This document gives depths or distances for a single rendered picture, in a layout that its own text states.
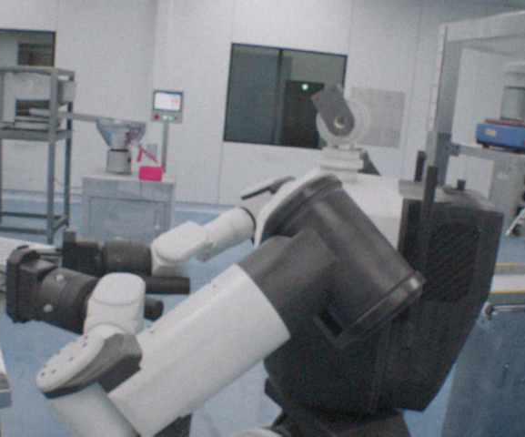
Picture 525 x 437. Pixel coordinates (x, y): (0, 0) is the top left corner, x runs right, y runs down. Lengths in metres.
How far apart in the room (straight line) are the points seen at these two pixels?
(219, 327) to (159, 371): 0.07
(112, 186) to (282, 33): 3.47
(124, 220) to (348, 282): 3.44
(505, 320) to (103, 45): 5.71
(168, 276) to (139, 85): 5.67
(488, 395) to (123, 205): 2.73
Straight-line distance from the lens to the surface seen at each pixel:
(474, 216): 0.69
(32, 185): 7.00
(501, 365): 1.92
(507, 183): 1.64
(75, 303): 0.81
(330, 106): 0.71
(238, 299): 0.50
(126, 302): 0.73
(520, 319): 1.83
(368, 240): 0.53
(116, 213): 3.90
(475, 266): 0.70
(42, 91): 4.77
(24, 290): 0.90
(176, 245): 1.03
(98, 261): 1.02
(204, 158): 6.64
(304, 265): 0.51
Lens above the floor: 1.35
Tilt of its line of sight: 12 degrees down
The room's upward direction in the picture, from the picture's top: 5 degrees clockwise
